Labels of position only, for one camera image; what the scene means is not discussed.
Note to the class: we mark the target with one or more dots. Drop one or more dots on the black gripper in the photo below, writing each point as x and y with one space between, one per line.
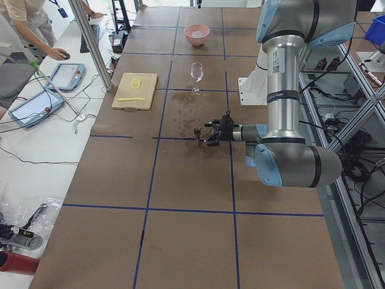
227 132

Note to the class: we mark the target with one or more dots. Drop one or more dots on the steel double jigger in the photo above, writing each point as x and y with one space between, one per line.
197 133

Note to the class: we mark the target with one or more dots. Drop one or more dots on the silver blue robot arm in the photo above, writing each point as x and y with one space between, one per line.
277 150

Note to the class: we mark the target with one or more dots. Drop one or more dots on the clear wine glass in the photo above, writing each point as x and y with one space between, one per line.
197 74

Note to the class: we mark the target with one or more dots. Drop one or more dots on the pile of clear ice cubes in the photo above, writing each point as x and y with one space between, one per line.
197 34

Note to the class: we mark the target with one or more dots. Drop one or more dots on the bamboo cutting board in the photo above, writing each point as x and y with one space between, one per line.
146 90

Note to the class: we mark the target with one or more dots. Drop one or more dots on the pink bowl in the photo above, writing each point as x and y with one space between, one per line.
196 27

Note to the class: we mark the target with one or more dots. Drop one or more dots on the yellow plastic knife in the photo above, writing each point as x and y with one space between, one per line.
131 99

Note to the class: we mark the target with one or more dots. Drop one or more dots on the black power supply box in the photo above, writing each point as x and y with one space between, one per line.
119 41

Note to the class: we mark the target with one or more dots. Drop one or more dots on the blue teach pendant far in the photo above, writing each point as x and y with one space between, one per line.
66 77

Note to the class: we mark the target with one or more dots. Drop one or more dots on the blue teach pendant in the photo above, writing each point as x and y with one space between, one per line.
66 77
37 108

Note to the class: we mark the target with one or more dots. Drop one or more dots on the metal diagonal rod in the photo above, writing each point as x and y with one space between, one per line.
79 116

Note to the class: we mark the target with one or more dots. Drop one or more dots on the blue teach pendant near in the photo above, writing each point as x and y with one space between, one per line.
37 108

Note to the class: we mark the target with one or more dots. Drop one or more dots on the blue storage bin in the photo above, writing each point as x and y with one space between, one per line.
376 32

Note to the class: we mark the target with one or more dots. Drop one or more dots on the grey office chair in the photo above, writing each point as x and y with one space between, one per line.
15 74

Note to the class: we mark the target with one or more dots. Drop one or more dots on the person in beige shirt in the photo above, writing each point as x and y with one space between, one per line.
32 24

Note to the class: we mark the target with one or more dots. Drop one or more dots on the red cylinder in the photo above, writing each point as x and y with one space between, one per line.
17 263

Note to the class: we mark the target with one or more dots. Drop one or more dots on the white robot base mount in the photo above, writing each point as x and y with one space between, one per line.
253 89

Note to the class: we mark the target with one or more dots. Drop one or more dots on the aluminium frame post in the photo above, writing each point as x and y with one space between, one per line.
84 26

